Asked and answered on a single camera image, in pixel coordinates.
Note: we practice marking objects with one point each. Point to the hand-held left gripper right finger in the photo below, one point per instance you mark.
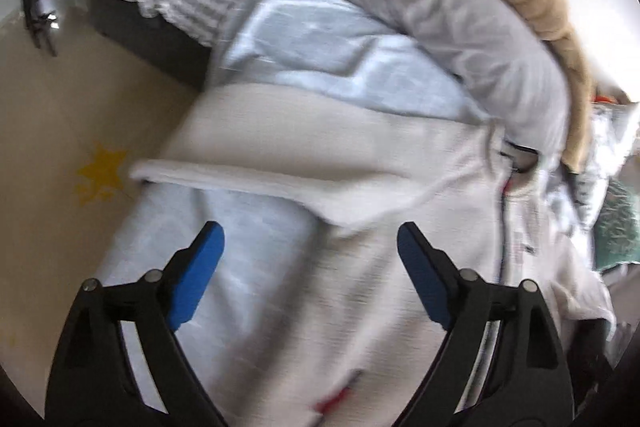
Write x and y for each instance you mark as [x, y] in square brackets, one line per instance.
[425, 272]

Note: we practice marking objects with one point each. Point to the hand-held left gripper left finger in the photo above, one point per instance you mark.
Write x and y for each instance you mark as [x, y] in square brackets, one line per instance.
[196, 272]

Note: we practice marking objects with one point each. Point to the white fleece jacket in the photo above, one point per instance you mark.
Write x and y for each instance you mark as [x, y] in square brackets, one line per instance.
[325, 147]

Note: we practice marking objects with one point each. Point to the yellow star floor sticker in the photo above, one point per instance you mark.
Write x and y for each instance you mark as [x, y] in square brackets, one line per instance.
[102, 172]

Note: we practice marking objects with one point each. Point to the teal patterned cushion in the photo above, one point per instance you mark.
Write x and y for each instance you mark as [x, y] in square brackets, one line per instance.
[619, 227]

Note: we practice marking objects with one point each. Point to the light printed pillow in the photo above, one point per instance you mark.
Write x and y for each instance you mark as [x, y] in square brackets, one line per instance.
[600, 142]

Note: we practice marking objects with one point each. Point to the light blue checked bed cover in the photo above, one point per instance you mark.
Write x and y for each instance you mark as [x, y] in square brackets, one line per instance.
[320, 47]

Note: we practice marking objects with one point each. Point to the grey duvet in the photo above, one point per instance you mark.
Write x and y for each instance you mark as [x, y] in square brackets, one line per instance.
[440, 17]

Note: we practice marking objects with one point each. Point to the dark bed frame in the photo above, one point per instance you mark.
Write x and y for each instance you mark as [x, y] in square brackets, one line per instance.
[145, 37]

